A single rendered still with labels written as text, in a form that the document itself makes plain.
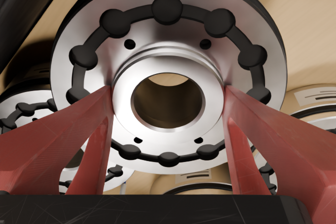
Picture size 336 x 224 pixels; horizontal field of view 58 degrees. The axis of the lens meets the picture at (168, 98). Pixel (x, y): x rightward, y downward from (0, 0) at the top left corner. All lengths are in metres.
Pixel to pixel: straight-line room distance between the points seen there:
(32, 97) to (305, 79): 0.17
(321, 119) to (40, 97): 0.17
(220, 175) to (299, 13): 0.13
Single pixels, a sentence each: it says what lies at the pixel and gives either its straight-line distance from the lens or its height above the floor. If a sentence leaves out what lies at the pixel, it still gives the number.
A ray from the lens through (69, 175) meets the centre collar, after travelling 0.23.
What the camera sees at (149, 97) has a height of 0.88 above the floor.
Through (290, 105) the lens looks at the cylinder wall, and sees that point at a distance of 0.21.
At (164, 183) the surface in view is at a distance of 0.26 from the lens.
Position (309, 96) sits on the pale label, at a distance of 0.21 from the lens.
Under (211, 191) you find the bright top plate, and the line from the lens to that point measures 0.24.
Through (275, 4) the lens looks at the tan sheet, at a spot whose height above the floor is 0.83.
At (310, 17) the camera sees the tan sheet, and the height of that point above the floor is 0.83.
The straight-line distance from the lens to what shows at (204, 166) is 0.16.
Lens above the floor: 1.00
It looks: 52 degrees down
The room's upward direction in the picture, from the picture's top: 176 degrees counter-clockwise
